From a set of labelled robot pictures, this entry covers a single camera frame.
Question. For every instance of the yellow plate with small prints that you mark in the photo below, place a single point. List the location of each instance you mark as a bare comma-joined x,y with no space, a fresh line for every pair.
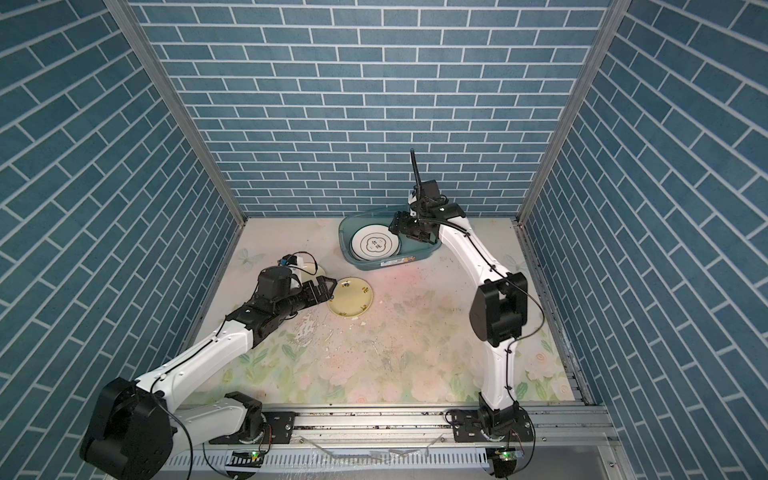
351,298

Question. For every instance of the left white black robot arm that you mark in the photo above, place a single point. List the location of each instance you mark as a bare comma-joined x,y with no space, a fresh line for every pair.
138,425

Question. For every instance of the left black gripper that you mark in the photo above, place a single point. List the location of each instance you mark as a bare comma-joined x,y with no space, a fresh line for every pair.
324,295

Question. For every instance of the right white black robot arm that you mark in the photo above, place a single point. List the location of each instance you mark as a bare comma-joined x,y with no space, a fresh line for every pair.
499,308

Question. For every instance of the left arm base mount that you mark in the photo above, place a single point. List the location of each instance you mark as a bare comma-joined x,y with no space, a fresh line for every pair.
271,427

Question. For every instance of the aluminium front rail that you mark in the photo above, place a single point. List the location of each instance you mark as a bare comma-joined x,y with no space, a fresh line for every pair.
412,436

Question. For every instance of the cream plate with black patch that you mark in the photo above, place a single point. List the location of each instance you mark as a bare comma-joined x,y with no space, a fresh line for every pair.
318,271

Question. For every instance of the white plate black flower outline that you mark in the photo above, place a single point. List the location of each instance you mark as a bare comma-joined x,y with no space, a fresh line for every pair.
374,242

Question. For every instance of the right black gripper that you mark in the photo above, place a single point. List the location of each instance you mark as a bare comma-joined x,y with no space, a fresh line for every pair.
400,224

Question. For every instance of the teal translucent plastic bin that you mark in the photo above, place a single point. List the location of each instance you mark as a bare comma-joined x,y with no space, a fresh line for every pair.
410,250

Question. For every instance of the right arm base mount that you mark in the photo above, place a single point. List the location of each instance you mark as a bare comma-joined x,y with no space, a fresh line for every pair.
480,425

